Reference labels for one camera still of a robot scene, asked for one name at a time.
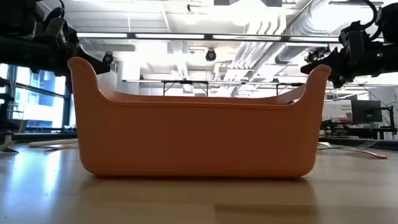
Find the black overhead frame rail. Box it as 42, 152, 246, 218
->
76, 32, 341, 44

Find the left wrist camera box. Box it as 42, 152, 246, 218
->
46, 17, 68, 47

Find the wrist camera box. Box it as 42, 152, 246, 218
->
341, 29, 365, 63
46, 17, 68, 47

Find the black office desk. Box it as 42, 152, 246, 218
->
320, 119, 398, 140

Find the orange-handled silver fork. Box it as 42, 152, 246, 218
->
43, 145, 78, 152
340, 139, 389, 160

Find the black folding table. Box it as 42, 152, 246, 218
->
162, 80, 210, 97
275, 82, 307, 96

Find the black table edge rail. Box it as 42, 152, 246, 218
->
0, 132, 398, 151

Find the orange plastic bin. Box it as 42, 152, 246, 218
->
67, 56, 332, 179

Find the black monitor stand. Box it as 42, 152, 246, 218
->
381, 105, 396, 136

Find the black window frame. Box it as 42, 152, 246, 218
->
0, 63, 77, 133

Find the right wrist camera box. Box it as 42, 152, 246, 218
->
341, 29, 365, 63

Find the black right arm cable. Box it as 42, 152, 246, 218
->
360, 0, 379, 29

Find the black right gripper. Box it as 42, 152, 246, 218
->
300, 42, 383, 90

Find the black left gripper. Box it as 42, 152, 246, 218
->
35, 24, 111, 77

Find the black computer monitor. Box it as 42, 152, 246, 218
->
351, 99, 383, 124

